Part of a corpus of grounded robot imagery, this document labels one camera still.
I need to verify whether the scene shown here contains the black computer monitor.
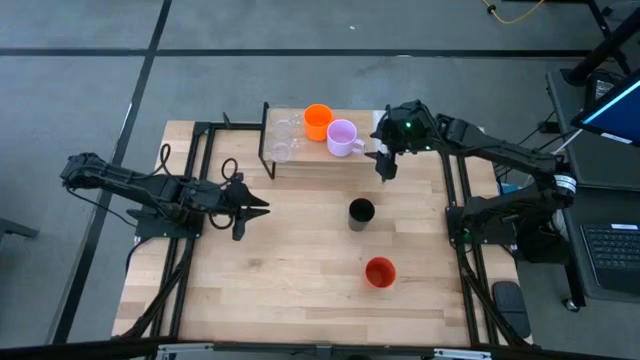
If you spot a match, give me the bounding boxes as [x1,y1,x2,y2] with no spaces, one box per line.
[570,68,640,149]

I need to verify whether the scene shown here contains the pink plastic mug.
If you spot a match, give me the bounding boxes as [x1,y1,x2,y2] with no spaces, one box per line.
[326,118,367,158]

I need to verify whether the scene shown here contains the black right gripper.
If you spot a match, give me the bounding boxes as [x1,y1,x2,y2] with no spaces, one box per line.
[363,99,442,184]

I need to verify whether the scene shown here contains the black aluminium table frame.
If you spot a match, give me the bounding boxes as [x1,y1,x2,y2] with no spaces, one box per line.
[0,113,640,360]

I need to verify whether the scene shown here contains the black laptop keyboard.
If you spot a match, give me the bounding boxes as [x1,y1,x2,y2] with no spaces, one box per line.
[579,222,640,296]

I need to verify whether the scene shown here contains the black looped cable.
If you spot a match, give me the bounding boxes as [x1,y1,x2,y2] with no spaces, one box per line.
[158,142,173,176]
[220,157,240,184]

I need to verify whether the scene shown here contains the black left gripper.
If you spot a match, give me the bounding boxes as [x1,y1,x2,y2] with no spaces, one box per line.
[219,172,272,242]

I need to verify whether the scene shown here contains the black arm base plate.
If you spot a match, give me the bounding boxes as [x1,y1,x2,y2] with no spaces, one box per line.
[445,204,517,247]
[133,207,205,240]

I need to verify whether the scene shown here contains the tall red-orange plastic cup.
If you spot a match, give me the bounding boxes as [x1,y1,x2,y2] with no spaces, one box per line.
[364,256,398,290]

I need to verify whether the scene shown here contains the black tripod stand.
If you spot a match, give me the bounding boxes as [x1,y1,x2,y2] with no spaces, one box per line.
[564,0,640,87]

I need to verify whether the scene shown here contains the yellow cable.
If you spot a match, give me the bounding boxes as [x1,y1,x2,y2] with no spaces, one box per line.
[481,0,546,25]

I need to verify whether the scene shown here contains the black desk device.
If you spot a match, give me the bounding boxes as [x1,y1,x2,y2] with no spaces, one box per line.
[584,69,626,109]

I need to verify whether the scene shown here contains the clear glass mug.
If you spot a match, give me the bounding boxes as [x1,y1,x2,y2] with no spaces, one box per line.
[268,139,301,164]
[272,106,304,139]

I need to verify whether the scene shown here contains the wooden shelf with black frame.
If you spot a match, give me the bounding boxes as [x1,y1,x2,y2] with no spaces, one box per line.
[258,102,391,182]

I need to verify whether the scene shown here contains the tall black plastic cup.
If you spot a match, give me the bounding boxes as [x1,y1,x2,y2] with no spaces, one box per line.
[347,197,377,233]

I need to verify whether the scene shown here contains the orange plastic mug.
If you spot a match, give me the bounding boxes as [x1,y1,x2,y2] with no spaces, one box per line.
[303,103,335,143]

